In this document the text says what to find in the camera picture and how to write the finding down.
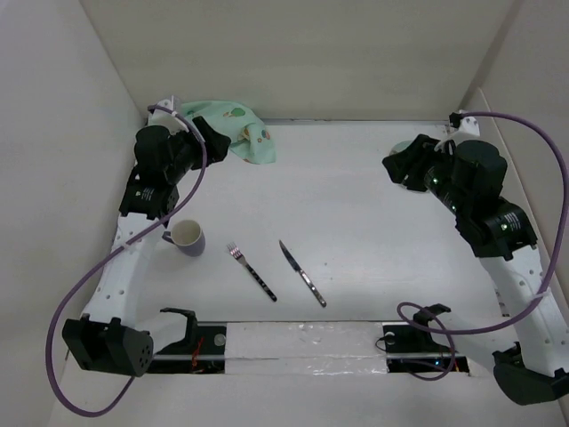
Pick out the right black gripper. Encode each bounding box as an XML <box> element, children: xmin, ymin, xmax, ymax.
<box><xmin>382</xmin><ymin>133</ymin><xmax>469</xmax><ymax>216</ymax></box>

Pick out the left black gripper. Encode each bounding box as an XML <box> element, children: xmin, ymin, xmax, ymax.
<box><xmin>164</xmin><ymin>117</ymin><xmax>228</xmax><ymax>183</ymax></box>

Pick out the green cartoon print cloth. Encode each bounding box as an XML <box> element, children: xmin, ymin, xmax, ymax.
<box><xmin>159</xmin><ymin>100</ymin><xmax>276</xmax><ymax>165</ymax></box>

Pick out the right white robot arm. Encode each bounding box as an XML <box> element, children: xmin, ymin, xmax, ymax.
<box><xmin>382</xmin><ymin>134</ymin><xmax>568</xmax><ymax>406</ymax></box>

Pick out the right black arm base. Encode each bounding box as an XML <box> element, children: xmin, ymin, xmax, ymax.
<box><xmin>374</xmin><ymin>321</ymin><xmax>470</xmax><ymax>381</ymax></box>

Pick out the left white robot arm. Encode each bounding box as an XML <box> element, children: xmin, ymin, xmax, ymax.
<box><xmin>62</xmin><ymin>117</ymin><xmax>230</xmax><ymax>377</ymax></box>

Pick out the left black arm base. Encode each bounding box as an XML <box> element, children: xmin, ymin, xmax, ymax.
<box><xmin>144</xmin><ymin>308</ymin><xmax>227</xmax><ymax>375</ymax></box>

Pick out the pale green glass plate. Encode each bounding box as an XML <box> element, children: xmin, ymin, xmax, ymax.
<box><xmin>389</xmin><ymin>139</ymin><xmax>428</xmax><ymax>197</ymax></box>

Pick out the purple mug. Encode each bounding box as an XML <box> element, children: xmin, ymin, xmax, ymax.
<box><xmin>162</xmin><ymin>220</ymin><xmax>205</xmax><ymax>257</ymax></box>

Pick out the silver fork dark handle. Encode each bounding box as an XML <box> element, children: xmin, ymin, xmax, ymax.
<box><xmin>228</xmin><ymin>243</ymin><xmax>277</xmax><ymax>302</ymax></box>

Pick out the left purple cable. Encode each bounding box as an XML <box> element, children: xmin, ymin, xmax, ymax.
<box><xmin>45</xmin><ymin>102</ymin><xmax>209</xmax><ymax>418</ymax></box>

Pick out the silver knife dark handle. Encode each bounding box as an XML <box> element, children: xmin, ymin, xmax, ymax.
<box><xmin>279</xmin><ymin>240</ymin><xmax>327</xmax><ymax>308</ymax></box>

